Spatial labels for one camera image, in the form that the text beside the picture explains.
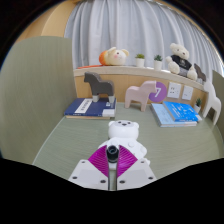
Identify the small black horse figure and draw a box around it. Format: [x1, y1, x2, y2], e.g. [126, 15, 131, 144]
[193, 63, 207, 83]

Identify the dark blue book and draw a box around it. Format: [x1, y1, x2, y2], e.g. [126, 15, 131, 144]
[63, 97, 117, 120]

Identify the small black charger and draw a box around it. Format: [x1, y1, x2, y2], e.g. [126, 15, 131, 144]
[105, 144, 120, 164]

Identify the light blue book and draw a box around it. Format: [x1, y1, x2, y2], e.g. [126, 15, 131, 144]
[149, 102, 198, 128]

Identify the wooden ledge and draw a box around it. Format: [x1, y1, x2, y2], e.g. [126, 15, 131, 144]
[73, 65, 205, 92]

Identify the orange and cream plush toy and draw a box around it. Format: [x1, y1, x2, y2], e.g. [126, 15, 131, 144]
[98, 46, 130, 67]

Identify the green partition panel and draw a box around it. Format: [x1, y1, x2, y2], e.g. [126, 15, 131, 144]
[211, 69, 224, 141]
[0, 35, 78, 165]

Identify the bright blue book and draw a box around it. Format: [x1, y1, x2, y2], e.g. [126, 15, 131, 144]
[162, 100, 203, 123]

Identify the large white horse figure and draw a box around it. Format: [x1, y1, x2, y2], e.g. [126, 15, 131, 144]
[202, 78, 222, 126]

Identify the white curtain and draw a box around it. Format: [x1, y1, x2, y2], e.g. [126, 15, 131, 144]
[64, 0, 221, 79]

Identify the pink horse figure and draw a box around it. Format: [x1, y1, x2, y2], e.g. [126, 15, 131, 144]
[124, 80, 158, 112]

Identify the dark grey horse figure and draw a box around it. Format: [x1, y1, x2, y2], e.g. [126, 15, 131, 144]
[83, 71, 115, 103]

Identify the white wall socket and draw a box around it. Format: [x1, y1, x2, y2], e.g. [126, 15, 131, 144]
[181, 85, 194, 101]
[166, 82, 183, 99]

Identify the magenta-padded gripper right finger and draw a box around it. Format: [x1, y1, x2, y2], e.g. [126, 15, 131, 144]
[116, 145, 158, 191]

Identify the cream teddy bear black shirt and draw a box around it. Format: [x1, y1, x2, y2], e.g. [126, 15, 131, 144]
[165, 42, 198, 81]

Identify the round purple number sign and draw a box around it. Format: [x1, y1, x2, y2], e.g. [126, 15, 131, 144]
[148, 81, 167, 103]

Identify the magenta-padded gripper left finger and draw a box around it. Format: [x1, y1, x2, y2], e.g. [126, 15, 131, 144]
[68, 145, 111, 191]

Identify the white bear-shaped power strip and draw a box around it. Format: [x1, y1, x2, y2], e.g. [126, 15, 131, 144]
[97, 119, 151, 166]

